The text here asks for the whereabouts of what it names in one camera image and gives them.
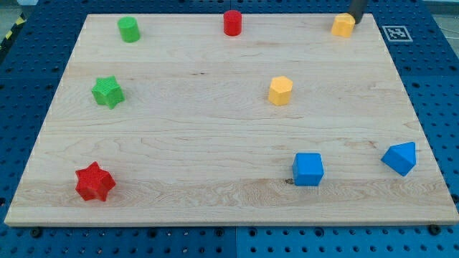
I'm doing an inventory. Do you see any green star block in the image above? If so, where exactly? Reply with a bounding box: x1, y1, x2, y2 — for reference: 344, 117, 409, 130
91, 75, 125, 109

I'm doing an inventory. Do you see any green cylinder block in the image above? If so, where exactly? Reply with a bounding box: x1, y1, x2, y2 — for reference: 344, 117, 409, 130
117, 16, 141, 43

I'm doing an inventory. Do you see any blue triangular prism block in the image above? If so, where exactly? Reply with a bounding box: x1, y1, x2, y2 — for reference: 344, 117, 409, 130
381, 142, 417, 176

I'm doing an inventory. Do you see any wooden board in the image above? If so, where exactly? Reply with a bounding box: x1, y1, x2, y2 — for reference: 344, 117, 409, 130
5, 14, 458, 227

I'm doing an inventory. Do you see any red cylinder block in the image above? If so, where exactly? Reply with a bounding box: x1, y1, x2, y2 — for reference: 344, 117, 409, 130
223, 10, 242, 37

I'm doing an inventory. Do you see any red star block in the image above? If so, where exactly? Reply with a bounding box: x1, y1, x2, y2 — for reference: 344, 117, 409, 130
75, 161, 116, 201

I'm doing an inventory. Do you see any black yellow hazard tape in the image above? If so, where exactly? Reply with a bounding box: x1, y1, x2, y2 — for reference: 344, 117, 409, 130
1, 12, 27, 51

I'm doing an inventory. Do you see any blue cube block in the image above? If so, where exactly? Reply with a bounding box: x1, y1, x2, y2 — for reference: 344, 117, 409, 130
292, 153, 324, 186

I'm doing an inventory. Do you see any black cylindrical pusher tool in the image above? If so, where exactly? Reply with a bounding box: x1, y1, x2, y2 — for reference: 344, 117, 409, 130
348, 0, 369, 24

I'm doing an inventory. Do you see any yellow hexagon block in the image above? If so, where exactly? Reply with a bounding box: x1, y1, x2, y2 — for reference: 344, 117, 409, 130
268, 76, 293, 106

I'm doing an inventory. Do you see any white fiducial marker tag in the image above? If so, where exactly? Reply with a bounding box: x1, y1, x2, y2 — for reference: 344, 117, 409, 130
382, 25, 412, 42

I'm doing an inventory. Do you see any yellow heart block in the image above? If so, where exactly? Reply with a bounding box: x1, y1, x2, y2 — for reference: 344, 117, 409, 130
331, 13, 355, 38

